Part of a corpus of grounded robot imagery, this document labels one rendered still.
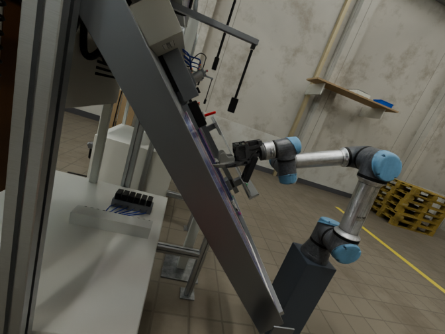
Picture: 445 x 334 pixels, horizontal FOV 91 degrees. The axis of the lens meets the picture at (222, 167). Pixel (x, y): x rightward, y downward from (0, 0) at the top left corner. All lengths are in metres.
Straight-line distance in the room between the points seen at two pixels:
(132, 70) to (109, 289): 0.54
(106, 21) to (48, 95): 0.12
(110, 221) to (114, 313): 0.31
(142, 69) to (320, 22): 5.53
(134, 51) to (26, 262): 0.36
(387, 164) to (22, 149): 1.09
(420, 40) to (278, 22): 3.32
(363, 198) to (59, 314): 1.08
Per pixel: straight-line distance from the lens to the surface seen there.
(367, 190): 1.12
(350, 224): 1.16
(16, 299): 0.53
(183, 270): 1.71
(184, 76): 0.68
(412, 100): 7.21
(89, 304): 0.68
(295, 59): 5.47
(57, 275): 0.74
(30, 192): 0.41
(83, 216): 0.87
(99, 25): 0.38
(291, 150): 0.92
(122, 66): 0.37
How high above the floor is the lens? 1.14
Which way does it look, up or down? 15 degrees down
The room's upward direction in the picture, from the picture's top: 20 degrees clockwise
